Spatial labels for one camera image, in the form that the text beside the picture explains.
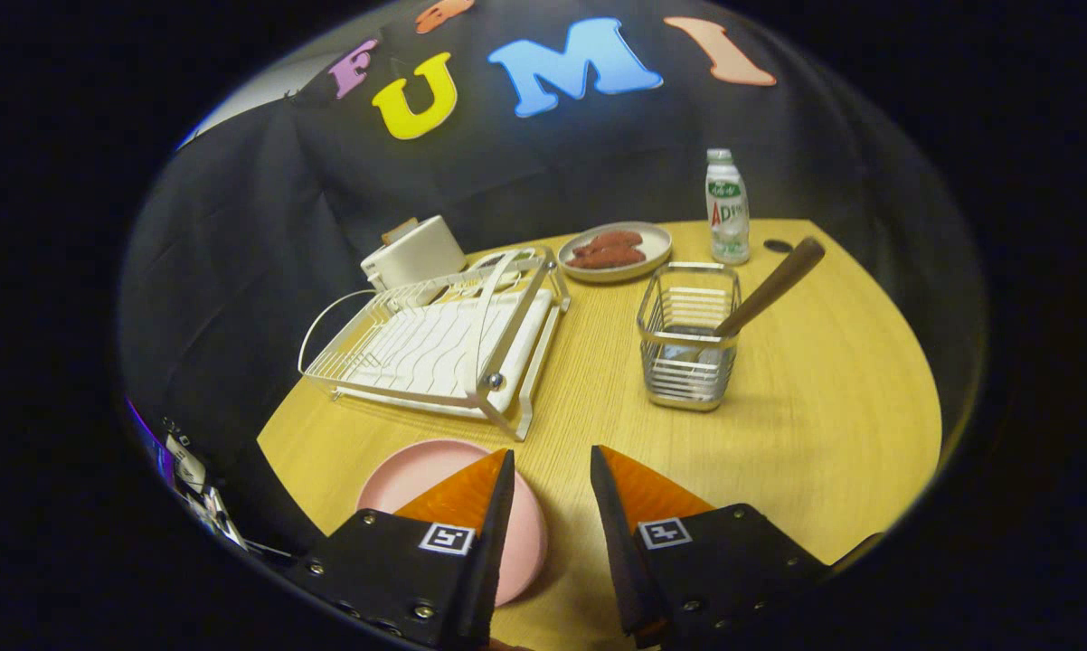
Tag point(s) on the white drip tray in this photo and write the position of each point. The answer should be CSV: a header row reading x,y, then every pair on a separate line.
x,y
435,348

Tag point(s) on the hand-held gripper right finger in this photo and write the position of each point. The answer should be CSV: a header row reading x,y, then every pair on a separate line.
x,y
616,551

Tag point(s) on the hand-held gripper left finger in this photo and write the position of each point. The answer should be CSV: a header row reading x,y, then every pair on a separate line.
x,y
494,561

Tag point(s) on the beige plate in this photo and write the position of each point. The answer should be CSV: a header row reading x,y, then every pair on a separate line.
x,y
656,244

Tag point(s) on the white toaster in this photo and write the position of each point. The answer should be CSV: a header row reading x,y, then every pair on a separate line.
x,y
417,253

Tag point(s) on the white plastic drink bottle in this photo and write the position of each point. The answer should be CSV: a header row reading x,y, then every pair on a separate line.
x,y
727,208

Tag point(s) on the pink plate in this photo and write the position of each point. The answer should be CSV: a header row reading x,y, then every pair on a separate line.
x,y
408,479

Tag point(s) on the brown toast slice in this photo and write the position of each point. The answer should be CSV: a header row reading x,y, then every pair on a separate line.
x,y
399,231

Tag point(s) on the brown meat piece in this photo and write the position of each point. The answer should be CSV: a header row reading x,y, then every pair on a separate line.
x,y
607,258
611,240

